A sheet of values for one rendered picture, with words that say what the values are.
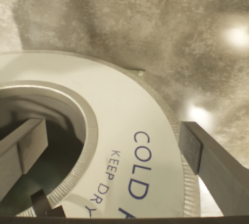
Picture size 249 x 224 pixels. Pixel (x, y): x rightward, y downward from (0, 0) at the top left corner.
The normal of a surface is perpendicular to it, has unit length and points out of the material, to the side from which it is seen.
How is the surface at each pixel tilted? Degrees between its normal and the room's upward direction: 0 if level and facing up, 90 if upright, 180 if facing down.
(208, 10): 0
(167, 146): 90
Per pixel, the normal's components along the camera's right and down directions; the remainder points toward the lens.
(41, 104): -0.04, 0.64
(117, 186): 0.11, -0.76
